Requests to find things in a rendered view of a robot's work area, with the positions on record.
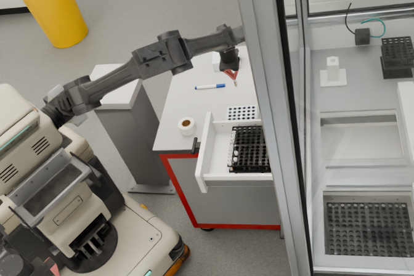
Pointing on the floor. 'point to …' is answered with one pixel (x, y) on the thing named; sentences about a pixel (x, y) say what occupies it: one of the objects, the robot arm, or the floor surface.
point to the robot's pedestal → (133, 133)
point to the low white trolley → (252, 209)
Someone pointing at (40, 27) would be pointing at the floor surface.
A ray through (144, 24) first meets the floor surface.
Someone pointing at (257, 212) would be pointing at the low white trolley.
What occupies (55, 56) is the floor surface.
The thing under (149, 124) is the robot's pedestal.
